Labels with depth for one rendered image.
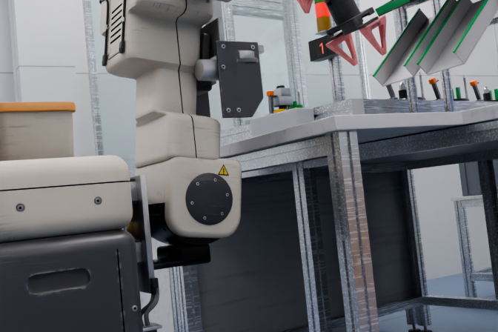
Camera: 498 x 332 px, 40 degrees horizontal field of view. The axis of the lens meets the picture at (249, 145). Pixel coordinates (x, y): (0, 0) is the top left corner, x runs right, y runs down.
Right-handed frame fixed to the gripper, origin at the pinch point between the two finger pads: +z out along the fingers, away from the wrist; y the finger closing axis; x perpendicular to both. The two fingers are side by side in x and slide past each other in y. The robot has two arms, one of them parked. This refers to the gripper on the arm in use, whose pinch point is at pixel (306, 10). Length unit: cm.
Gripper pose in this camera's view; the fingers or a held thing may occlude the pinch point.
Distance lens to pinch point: 197.6
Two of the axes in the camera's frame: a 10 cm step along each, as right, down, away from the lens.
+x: -7.9, 0.6, -6.2
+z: 1.3, 9.9, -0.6
